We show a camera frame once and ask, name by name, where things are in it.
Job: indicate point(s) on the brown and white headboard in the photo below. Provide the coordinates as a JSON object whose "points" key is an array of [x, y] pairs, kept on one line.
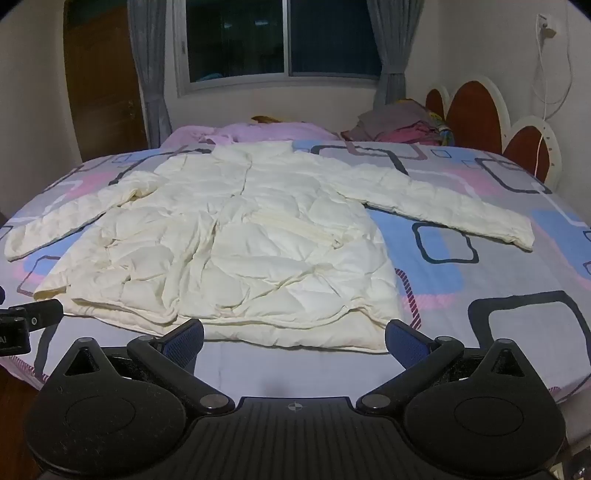
{"points": [[475, 115]]}

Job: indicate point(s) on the pink blanket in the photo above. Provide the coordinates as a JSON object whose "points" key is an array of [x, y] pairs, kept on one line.
{"points": [[277, 131]]}

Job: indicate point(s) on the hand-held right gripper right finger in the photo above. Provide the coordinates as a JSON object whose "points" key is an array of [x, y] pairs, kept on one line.
{"points": [[407, 342]]}

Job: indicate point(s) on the window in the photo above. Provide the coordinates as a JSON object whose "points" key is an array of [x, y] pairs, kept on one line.
{"points": [[286, 37]]}

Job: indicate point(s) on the dark pink folded garment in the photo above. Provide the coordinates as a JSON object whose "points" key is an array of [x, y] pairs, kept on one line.
{"points": [[411, 134]]}

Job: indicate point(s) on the grey curtain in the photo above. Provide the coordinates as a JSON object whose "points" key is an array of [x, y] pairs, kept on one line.
{"points": [[392, 50], [152, 69]]}

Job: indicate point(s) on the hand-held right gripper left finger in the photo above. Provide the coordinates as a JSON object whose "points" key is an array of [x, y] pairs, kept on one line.
{"points": [[181, 340]]}

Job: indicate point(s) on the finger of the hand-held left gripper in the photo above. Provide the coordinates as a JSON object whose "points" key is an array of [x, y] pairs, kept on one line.
{"points": [[44, 313]]}

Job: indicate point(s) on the wooden door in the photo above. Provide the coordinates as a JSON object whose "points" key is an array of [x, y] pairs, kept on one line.
{"points": [[101, 78]]}

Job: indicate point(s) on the white puffer jacket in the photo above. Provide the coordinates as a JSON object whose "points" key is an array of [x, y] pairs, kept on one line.
{"points": [[240, 240]]}

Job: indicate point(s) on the colourful printed cloth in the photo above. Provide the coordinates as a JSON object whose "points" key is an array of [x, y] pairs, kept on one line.
{"points": [[444, 129]]}

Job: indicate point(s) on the patterned bed sheet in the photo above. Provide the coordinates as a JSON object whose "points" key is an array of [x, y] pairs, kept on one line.
{"points": [[485, 277]]}

